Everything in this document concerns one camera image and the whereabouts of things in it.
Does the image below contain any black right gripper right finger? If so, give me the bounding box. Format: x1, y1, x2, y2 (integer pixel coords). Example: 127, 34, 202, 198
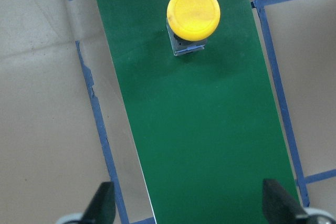
262, 179, 308, 223

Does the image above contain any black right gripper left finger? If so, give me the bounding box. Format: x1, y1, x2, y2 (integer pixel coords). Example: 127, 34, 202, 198
80, 182, 116, 224

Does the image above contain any yellow push button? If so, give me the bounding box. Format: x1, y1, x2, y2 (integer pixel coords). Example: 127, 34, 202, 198
166, 0, 221, 57

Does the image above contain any green conveyor belt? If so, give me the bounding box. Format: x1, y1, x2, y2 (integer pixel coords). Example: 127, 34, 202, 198
97, 0, 297, 223

